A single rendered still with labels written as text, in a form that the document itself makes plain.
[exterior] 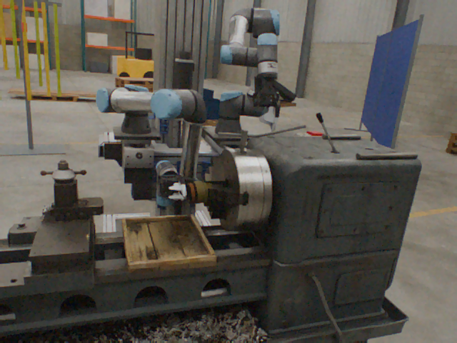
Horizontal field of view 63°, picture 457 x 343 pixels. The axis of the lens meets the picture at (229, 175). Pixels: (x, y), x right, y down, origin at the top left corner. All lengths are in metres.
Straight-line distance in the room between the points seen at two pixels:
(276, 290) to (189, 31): 1.37
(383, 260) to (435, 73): 11.76
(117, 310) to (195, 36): 1.40
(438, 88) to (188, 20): 11.50
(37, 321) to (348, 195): 1.14
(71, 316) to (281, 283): 0.74
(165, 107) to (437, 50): 12.23
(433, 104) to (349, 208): 11.81
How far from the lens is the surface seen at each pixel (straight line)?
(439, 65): 13.24
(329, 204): 1.41
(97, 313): 1.41
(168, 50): 2.10
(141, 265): 1.29
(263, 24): 1.92
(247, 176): 1.31
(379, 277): 1.74
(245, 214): 1.33
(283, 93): 1.49
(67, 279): 1.25
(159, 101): 1.51
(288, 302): 1.54
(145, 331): 1.57
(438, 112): 13.09
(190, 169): 1.68
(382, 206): 1.56
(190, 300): 1.44
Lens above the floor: 1.57
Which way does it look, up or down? 18 degrees down
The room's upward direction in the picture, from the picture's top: 5 degrees clockwise
